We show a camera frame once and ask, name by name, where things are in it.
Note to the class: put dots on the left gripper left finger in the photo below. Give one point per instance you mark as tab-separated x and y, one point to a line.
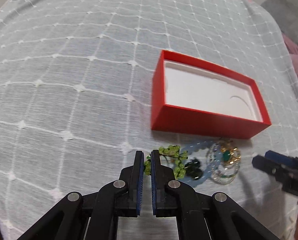
95	215

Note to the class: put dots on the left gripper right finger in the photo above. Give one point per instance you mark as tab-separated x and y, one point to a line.
198	215

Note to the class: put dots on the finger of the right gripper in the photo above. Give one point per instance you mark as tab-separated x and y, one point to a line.
270	167
280	158

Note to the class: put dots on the black bead charm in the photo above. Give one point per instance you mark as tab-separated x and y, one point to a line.
193	169

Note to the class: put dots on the red jewelry box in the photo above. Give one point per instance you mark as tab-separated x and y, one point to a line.
194	96

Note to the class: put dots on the grey checked bedspread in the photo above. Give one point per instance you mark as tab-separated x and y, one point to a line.
75	97

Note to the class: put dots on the grey pillow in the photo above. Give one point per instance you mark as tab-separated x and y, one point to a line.
285	13

